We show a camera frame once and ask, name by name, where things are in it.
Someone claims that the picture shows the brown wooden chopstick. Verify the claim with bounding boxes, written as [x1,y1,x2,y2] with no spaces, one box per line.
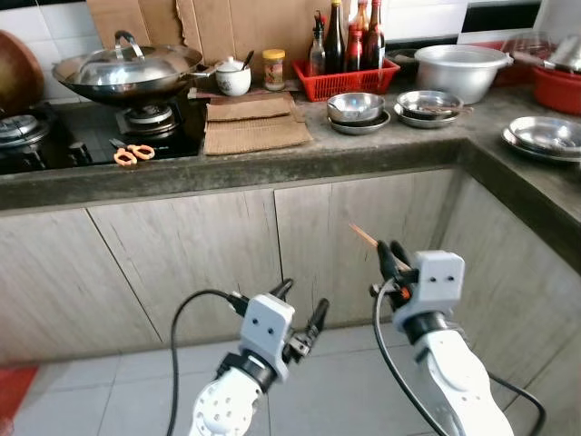
[413,103,473,116]
[350,223,387,251]

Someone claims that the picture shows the grey wood cabinet door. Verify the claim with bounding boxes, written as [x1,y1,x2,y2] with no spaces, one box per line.
[87,188,285,349]
[273,168,464,332]
[440,173,581,391]
[0,207,162,366]

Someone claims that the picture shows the corrugated cardboard sheet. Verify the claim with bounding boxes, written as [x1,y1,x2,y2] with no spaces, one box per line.
[202,116,315,156]
[206,93,307,125]

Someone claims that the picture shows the steel bowl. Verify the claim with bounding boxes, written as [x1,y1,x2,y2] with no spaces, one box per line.
[326,92,387,124]
[508,115,581,152]
[397,90,466,120]

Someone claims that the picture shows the red plastic basket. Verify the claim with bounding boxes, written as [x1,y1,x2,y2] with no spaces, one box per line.
[291,57,401,103]

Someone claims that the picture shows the aluminium pot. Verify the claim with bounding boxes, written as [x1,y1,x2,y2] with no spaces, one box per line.
[414,44,515,104]

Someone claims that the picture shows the white ceramic seasoning jar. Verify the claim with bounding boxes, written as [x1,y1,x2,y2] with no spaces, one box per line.
[214,56,253,97]

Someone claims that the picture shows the red label sauce bottle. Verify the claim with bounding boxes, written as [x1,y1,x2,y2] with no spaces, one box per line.
[345,0,367,73]

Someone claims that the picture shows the red plastic basin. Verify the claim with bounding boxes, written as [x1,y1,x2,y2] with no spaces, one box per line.
[531,62,581,115]
[470,39,538,88]

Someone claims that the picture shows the yellow lid spice jar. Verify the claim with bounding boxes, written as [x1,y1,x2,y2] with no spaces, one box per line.
[262,48,287,92]

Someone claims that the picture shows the dark sauce bottle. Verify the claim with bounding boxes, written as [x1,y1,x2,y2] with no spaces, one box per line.
[324,0,348,74]
[363,0,387,71]

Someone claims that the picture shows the clear glass bottle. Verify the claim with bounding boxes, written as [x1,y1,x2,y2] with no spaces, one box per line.
[309,11,328,76]

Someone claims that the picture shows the black gas stove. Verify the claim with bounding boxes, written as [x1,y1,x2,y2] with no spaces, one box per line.
[0,91,212,175]

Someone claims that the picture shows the steel dome lid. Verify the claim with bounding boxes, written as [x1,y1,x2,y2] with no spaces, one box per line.
[543,32,581,74]

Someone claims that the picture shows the steel wok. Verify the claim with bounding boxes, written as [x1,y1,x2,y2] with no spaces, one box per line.
[52,41,219,104]

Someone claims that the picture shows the glass wok lid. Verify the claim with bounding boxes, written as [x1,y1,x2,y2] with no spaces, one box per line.
[74,30,190,87]

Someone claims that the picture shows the red floor mat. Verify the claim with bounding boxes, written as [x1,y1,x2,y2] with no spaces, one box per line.
[0,363,39,432]

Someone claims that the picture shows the brown round wooden board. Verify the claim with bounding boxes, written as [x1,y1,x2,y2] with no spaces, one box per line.
[0,30,44,116]

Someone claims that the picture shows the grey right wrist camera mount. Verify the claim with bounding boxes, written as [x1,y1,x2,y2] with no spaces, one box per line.
[392,251,466,332]

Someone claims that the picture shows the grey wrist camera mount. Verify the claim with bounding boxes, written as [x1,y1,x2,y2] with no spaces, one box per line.
[392,251,466,332]
[238,293,296,369]

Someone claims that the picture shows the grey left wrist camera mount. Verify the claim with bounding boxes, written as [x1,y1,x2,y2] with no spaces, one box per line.
[238,293,296,369]

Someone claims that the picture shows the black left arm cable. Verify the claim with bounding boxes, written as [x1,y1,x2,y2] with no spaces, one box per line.
[166,289,251,436]

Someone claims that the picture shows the orange handled scissors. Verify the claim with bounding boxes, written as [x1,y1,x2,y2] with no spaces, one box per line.
[109,138,157,168]

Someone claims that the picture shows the wire mesh strainer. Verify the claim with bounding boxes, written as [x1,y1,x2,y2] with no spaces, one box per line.
[501,32,556,64]

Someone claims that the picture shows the torn cardboard wall panel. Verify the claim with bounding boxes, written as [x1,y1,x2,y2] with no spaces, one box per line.
[184,0,330,67]
[86,0,182,51]

